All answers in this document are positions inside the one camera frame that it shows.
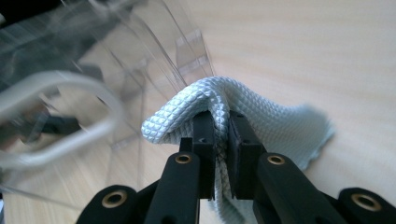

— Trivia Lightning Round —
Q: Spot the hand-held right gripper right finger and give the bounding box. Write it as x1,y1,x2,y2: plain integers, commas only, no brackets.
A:
228,110,268,200

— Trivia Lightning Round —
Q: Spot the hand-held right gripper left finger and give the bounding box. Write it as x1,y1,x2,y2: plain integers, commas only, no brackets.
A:
179,110,217,200

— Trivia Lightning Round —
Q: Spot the light blue cleaning cloth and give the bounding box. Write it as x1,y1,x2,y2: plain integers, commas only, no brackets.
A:
141,76,336,224

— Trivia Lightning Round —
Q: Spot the clear acrylic divider organizer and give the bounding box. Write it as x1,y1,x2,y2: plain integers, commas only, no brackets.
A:
0,0,216,213

